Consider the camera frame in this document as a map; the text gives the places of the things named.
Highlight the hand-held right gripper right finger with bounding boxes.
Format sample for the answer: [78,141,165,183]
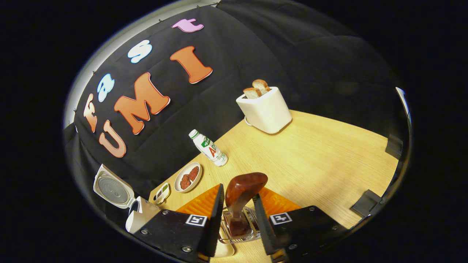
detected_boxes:
[252,186,348,263]

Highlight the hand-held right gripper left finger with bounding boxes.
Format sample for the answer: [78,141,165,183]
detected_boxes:
[132,184,225,263]

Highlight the metal wire chopstick holder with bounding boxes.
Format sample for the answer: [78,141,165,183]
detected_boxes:
[219,206,262,244]

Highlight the cream rice dish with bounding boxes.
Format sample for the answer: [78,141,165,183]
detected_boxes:
[214,234,235,259]

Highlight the brown wooden spoon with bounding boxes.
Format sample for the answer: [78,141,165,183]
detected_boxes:
[224,172,268,238]

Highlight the white rice cooker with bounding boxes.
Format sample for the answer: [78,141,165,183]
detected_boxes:
[93,164,161,234]

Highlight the white oval plate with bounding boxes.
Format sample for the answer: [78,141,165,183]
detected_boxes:
[174,162,203,193]

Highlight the white drink bottle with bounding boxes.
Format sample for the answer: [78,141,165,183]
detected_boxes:
[188,129,229,167]

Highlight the black table clamp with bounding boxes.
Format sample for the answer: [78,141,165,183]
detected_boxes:
[385,134,403,160]
[350,189,382,218]

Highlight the white toaster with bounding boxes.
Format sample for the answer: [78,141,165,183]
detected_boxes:
[236,87,293,134]

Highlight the black backdrop cloth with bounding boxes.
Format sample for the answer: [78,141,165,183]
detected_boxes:
[63,0,410,220]

